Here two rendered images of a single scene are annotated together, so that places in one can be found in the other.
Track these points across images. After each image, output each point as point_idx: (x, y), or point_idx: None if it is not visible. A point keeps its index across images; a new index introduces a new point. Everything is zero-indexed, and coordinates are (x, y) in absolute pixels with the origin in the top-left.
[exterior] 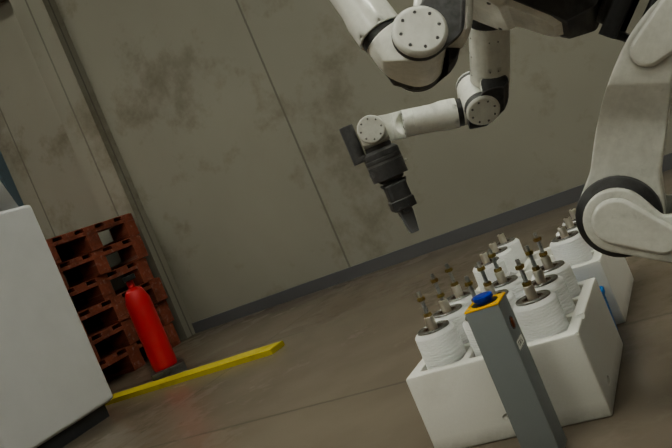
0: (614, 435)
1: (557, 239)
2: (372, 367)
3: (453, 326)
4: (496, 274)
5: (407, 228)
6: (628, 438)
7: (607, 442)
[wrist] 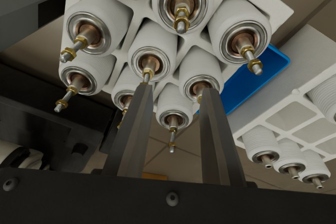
0: (61, 33)
1: (266, 153)
2: None
3: None
4: (199, 94)
5: (205, 99)
6: (53, 37)
7: (54, 27)
